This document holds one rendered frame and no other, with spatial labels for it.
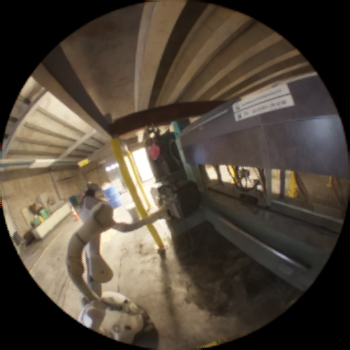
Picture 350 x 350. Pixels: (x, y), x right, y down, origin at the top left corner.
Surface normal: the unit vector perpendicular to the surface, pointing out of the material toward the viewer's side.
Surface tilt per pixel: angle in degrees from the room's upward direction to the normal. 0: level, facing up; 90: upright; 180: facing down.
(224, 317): 0
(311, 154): 90
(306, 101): 78
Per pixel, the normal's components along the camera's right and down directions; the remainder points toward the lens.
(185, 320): -0.32, -0.92
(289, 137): -0.90, 0.36
